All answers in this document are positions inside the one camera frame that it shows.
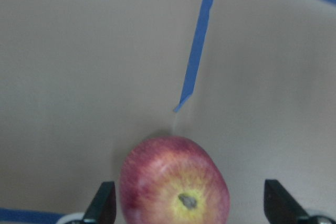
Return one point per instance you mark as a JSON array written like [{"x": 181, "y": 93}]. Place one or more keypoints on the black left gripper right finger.
[{"x": 280, "y": 207}]

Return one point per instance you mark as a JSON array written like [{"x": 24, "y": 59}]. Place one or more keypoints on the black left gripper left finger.
[{"x": 103, "y": 207}]

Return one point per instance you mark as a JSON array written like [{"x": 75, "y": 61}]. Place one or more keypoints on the red apple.
[{"x": 171, "y": 179}]

